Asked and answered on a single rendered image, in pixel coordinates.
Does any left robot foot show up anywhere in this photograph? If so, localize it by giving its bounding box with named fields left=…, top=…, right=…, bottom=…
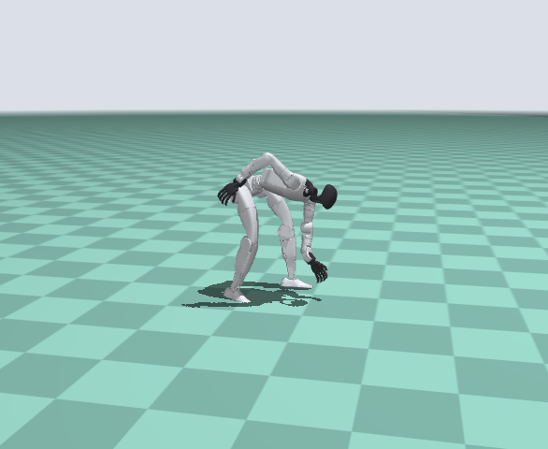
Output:
left=281, top=278, right=312, bottom=288

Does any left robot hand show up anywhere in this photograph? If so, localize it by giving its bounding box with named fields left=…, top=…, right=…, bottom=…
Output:
left=307, top=253, right=327, bottom=283

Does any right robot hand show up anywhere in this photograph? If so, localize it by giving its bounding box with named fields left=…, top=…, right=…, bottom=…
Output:
left=218, top=178, right=246, bottom=206

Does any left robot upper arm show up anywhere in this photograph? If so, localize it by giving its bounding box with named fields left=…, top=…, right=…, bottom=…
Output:
left=301, top=200, right=316, bottom=233

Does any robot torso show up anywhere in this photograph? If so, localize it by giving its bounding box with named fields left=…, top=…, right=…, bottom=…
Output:
left=243, top=168, right=313, bottom=201

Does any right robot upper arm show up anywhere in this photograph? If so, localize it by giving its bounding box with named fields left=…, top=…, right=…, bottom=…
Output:
left=261, top=152, right=301, bottom=190

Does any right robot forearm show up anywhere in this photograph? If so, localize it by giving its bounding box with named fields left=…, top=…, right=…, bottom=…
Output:
left=236, top=155, right=271, bottom=183

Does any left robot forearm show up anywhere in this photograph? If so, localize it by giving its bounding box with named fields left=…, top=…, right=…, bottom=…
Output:
left=300, top=224, right=313, bottom=262

